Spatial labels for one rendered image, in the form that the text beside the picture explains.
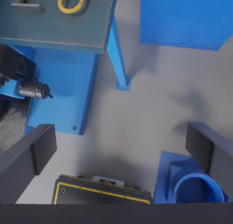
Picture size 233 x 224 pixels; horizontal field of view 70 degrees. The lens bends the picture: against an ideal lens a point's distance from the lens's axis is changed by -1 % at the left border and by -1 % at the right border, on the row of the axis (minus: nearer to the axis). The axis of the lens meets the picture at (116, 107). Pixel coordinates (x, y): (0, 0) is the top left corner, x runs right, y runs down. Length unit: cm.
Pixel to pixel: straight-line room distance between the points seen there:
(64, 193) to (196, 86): 138
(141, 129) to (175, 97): 41
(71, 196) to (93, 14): 115
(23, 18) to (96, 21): 26
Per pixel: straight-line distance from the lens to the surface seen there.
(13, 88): 131
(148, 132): 154
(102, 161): 159
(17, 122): 175
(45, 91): 124
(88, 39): 58
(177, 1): 133
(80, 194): 135
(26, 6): 71
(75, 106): 154
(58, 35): 62
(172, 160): 157
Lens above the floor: 154
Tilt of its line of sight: 78 degrees down
